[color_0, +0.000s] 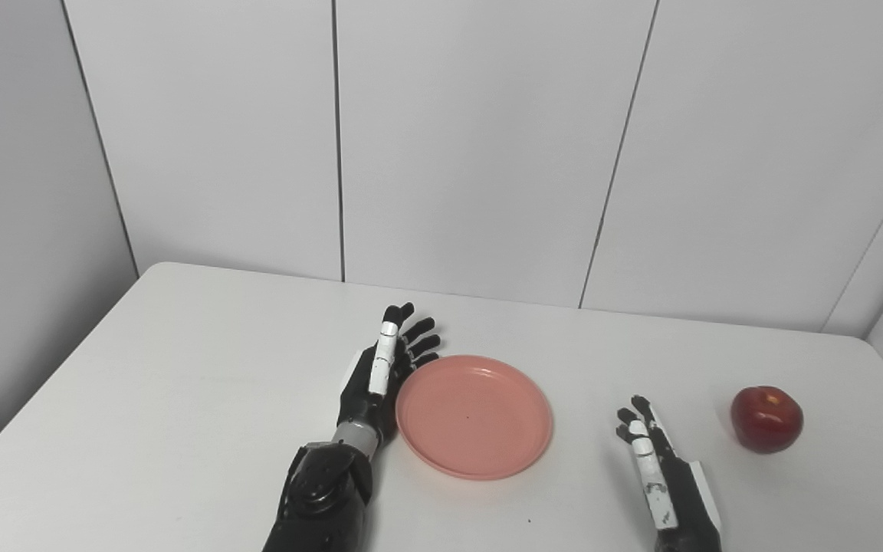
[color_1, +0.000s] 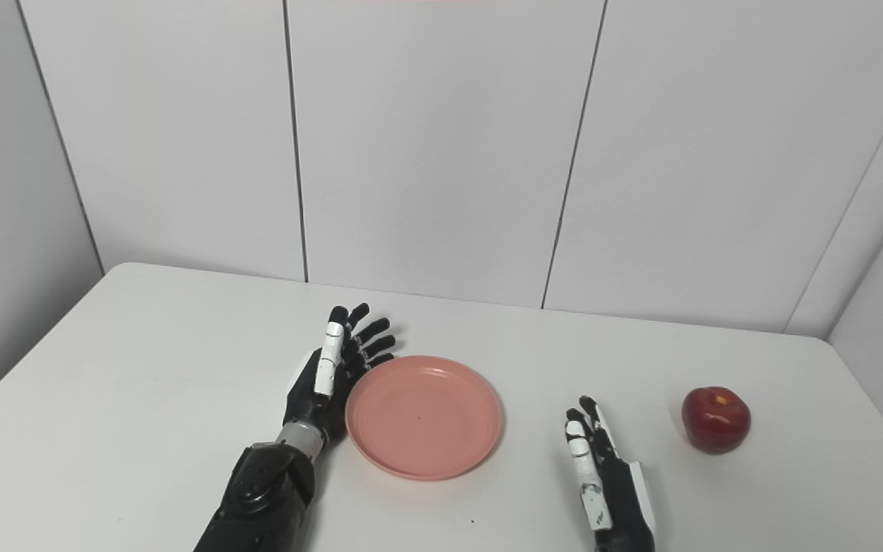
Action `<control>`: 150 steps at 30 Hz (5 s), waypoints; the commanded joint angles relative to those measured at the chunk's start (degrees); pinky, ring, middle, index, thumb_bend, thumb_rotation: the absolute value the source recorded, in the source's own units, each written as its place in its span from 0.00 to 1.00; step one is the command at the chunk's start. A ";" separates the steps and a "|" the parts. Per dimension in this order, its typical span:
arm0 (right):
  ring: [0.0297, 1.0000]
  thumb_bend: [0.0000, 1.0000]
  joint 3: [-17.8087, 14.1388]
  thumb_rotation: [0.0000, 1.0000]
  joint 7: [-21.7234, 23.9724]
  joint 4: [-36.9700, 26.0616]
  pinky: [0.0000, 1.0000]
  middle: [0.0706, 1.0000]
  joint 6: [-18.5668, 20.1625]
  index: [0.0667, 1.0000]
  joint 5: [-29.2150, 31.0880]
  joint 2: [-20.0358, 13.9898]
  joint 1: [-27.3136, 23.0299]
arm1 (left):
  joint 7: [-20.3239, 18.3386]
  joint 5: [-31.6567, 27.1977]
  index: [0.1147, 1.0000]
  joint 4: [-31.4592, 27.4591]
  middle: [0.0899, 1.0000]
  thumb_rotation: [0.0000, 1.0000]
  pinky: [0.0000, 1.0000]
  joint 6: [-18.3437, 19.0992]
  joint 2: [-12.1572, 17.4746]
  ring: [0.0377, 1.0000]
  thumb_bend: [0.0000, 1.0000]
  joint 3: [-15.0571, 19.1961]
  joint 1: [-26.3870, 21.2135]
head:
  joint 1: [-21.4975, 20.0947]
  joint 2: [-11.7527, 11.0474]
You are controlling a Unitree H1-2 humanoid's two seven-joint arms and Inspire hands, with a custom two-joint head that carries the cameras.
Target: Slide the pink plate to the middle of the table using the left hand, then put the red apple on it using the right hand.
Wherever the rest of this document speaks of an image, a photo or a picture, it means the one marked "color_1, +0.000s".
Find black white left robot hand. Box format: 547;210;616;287
282;303;396;445

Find red apple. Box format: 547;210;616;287
681;386;751;455

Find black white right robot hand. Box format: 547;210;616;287
564;396;657;552

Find pink round plate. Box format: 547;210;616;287
345;354;504;481

